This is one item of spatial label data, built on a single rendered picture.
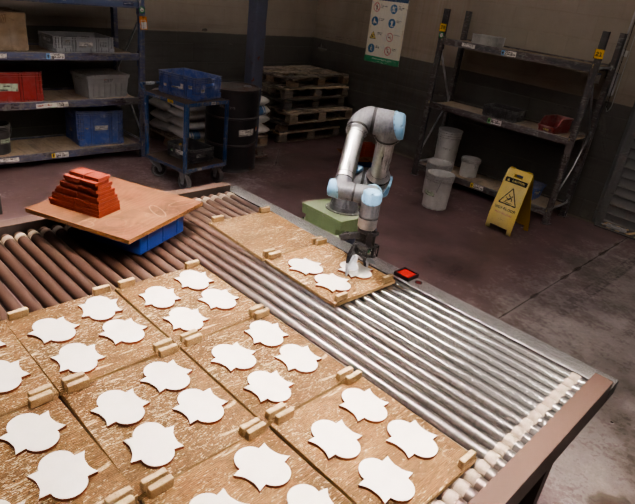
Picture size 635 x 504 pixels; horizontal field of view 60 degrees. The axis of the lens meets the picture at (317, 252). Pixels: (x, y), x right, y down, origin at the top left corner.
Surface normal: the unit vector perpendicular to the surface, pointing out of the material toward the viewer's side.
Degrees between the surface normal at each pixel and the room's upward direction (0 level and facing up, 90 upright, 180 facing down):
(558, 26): 90
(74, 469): 0
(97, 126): 90
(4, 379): 0
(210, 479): 0
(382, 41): 90
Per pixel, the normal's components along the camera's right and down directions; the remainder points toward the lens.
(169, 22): 0.70, 0.38
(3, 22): 0.80, 0.44
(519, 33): -0.71, 0.22
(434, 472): 0.12, -0.89
